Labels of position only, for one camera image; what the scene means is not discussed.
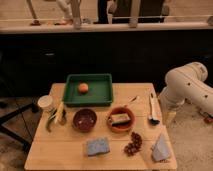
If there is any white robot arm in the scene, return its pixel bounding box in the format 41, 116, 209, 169
158, 62, 213, 125

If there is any orange bowl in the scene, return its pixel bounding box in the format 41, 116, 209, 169
106, 107, 135, 133

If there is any purple bowl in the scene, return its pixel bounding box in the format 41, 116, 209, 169
72, 109, 97, 132

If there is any orange fruit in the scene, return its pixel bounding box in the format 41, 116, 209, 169
78, 83, 89, 93

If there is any green plastic tray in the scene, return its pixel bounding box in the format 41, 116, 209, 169
63, 73, 113, 107

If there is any corn cob with husk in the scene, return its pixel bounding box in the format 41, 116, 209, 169
45, 102, 67, 132

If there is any blue sponge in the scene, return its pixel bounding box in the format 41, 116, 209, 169
86, 137, 110, 156

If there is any white cup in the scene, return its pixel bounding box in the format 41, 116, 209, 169
37, 95, 54, 112

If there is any bunch of red grapes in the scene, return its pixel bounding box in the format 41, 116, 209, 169
124, 132, 142, 156

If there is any grey folded cloth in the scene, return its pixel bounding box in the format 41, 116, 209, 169
151, 134, 171, 162

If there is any white handled ladle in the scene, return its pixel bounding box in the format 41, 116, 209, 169
148, 94, 160, 125

